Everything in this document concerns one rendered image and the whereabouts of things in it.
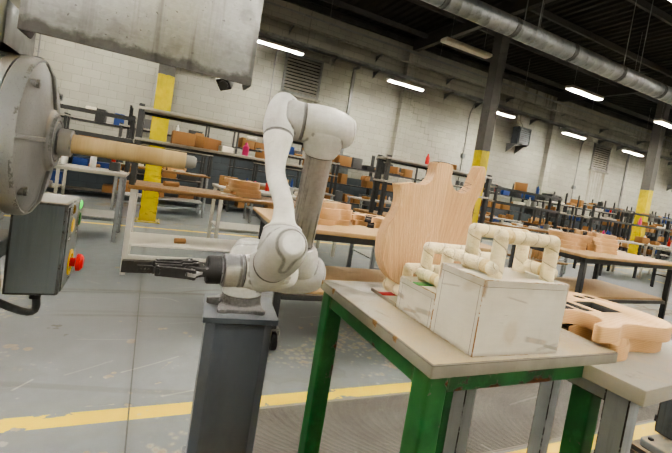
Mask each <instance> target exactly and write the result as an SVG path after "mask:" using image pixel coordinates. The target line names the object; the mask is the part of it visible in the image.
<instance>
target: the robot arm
mask: <svg viewBox="0 0 672 453"><path fill-rule="evenodd" d="M356 131H357V125H356V122H355V120H354V119H353V118H351V117H350V116H349V115H347V114H346V113H344V112H342V111H340V110H338V109H336V108H332V107H328V106H324V105H319V104H310V103H305V102H301V101H298V100H297V99H296V98H295V97H294V96H293V95H291V94H290V93H287V92H280V93H277V94H276V95H275V96H274V97H273V98H272V99H271V101H270V103H269V105H268V107H267V110H266V113H265V117H264V123H263V140H264V149H265V170H266V179H267V183H268V186H269V190H270V193H271V196H272V200H273V204H274V210H273V216H272V220H271V222H270V223H269V224H267V225H265V226H264V227H263V231H262V234H261V237H260V239H257V238H241V239H239V240H238V241H237V242H236V243H235V245H234V246H233V248H232V249H231V251H230V253H229V254H224V255H223V257H222V256H215V255H209V256H207V258H206V262H200V261H199V260H193V258H185V259H155V260H135V259H122V264H121V272H123V273H150V274H154V276H161V277H171V278H181V279H188V280H192V281H194V280H196V278H198V277H204V282H205V283H206V284H219V283H220V285H221V286H222V287H223V288H222V294H218V295H211V296H207V301H206V303H210V304H214V305H218V307H217V311H216V312H217V313H221V314H223V313H234V314H254V315H265V310H264V309H263V308H262V304H261V292H265V291H274V292H279V293H287V294H305V293H310V292H314V291H316V290H318V289H319V288H320V287H321V284H322V280H325V276H326V268H325V265H324V262H323V261H322V260H321V259H320V258H318V252H317V249H316V248H315V246H314V245H313V243H314V239H315V234H316V230H317V225H318V221H319V216H320V212H321V207H322V203H323V199H324V195H325V191H326V187H327V182H328V178H329V173H330V169H331V164H332V160H334V159H335V158H336V157H337V155H338V153H339V152H340V151H341V149H342V148H344V149H345V148H347V147H349V146H351V145H352V143H353V142H354V140H355V138H356ZM293 140H302V141H303V149H304V152H305V159H304V164H303V169H302V174H301V179H300V184H299V189H298V194H297V199H296V205H295V210H294V204H293V199H292V195H291V192H290V188H289V185H288V182H287V178H286V174H285V166H286V161H287V157H288V154H289V150H290V147H291V145H292V142H293Z"/></svg>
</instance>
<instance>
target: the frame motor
mask: <svg viewBox="0 0 672 453"><path fill-rule="evenodd" d="M60 101H63V94H60V93H59V90H58V86H57V78H56V76H55V74H54V73H53V70H52V68H51V66H50V64H49V63H48V62H47V61H45V60H44V59H42V58H38V57H34V56H29V55H18V54H14V53H9V52H5V51H0V212H3V213H5V214H13V215H26V214H29V213H30V212H32V211H33V210H34V209H35V207H36V206H37V205H38V204H39V203H40V202H41V201H42V198H43V195H44V193H45V191H46V189H47V187H52V185H53V181H52V180H50V179H51V176H52V172H53V168H54V167H55V166H56V165H57V163H58V161H59V158H60V156H59V155H57V154H56V149H55V146H56V137H57V133H58V131H59V129H61V128H64V124H63V119H62V117H61V116H60Z"/></svg>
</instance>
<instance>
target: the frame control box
mask: <svg viewBox="0 0 672 453"><path fill-rule="evenodd" d="M79 200H80V197H78V196H70V195H61V194H52V193H44V195H43V198H42V201H41V202H40V203H39V204H38V205H37V206H36V207H35V209H34V210H33V211H32V212H30V213H29V214H26V215H13V214H11V216H10V225H9V233H8V242H7V250H6V259H5V267H4V276H3V284H2V294H5V295H29V299H32V307H31V308H24V307H20V306H18V305H15V304H12V303H10V302H7V301H5V300H2V299H0V308H2V309H4V310H7V311H9V312H12V313H15V314H19V315H24V316H31V315H34V314H35V313H37V312H38V311H39V309H40V306H41V295H57V294H58V292H59V291H61V289H62V288H63V286H64V285H65V283H66V282H67V280H68V279H69V277H70V276H71V274H72V273H73V266H69V261H70V258H75V250H76V242H77V234H78V227H79V225H78V220H79V215H80V213H81V210H78V207H79ZM73 203H75V204H76V206H77V208H76V213H75V214H74V216H72V215H71V211H72V204H73ZM73 218H75V227H74V230H73V232H71V226H72V221H73Z"/></svg>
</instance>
